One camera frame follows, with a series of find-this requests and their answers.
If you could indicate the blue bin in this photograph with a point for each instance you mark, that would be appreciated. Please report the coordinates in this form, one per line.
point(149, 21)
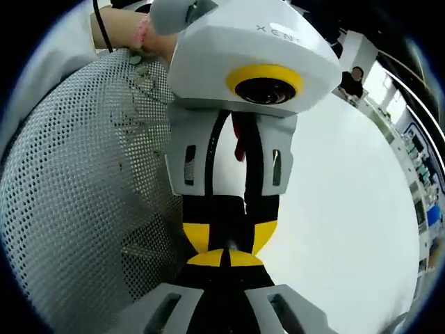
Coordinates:
point(434, 215)

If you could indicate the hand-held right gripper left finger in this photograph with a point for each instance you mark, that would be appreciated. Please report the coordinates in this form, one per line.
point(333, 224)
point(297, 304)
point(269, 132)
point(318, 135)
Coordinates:
point(163, 309)

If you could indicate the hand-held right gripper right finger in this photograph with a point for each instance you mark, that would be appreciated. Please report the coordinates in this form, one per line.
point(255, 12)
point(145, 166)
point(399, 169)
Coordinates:
point(288, 309)

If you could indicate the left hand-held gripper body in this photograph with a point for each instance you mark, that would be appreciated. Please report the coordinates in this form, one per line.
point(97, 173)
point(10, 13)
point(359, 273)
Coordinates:
point(250, 41)

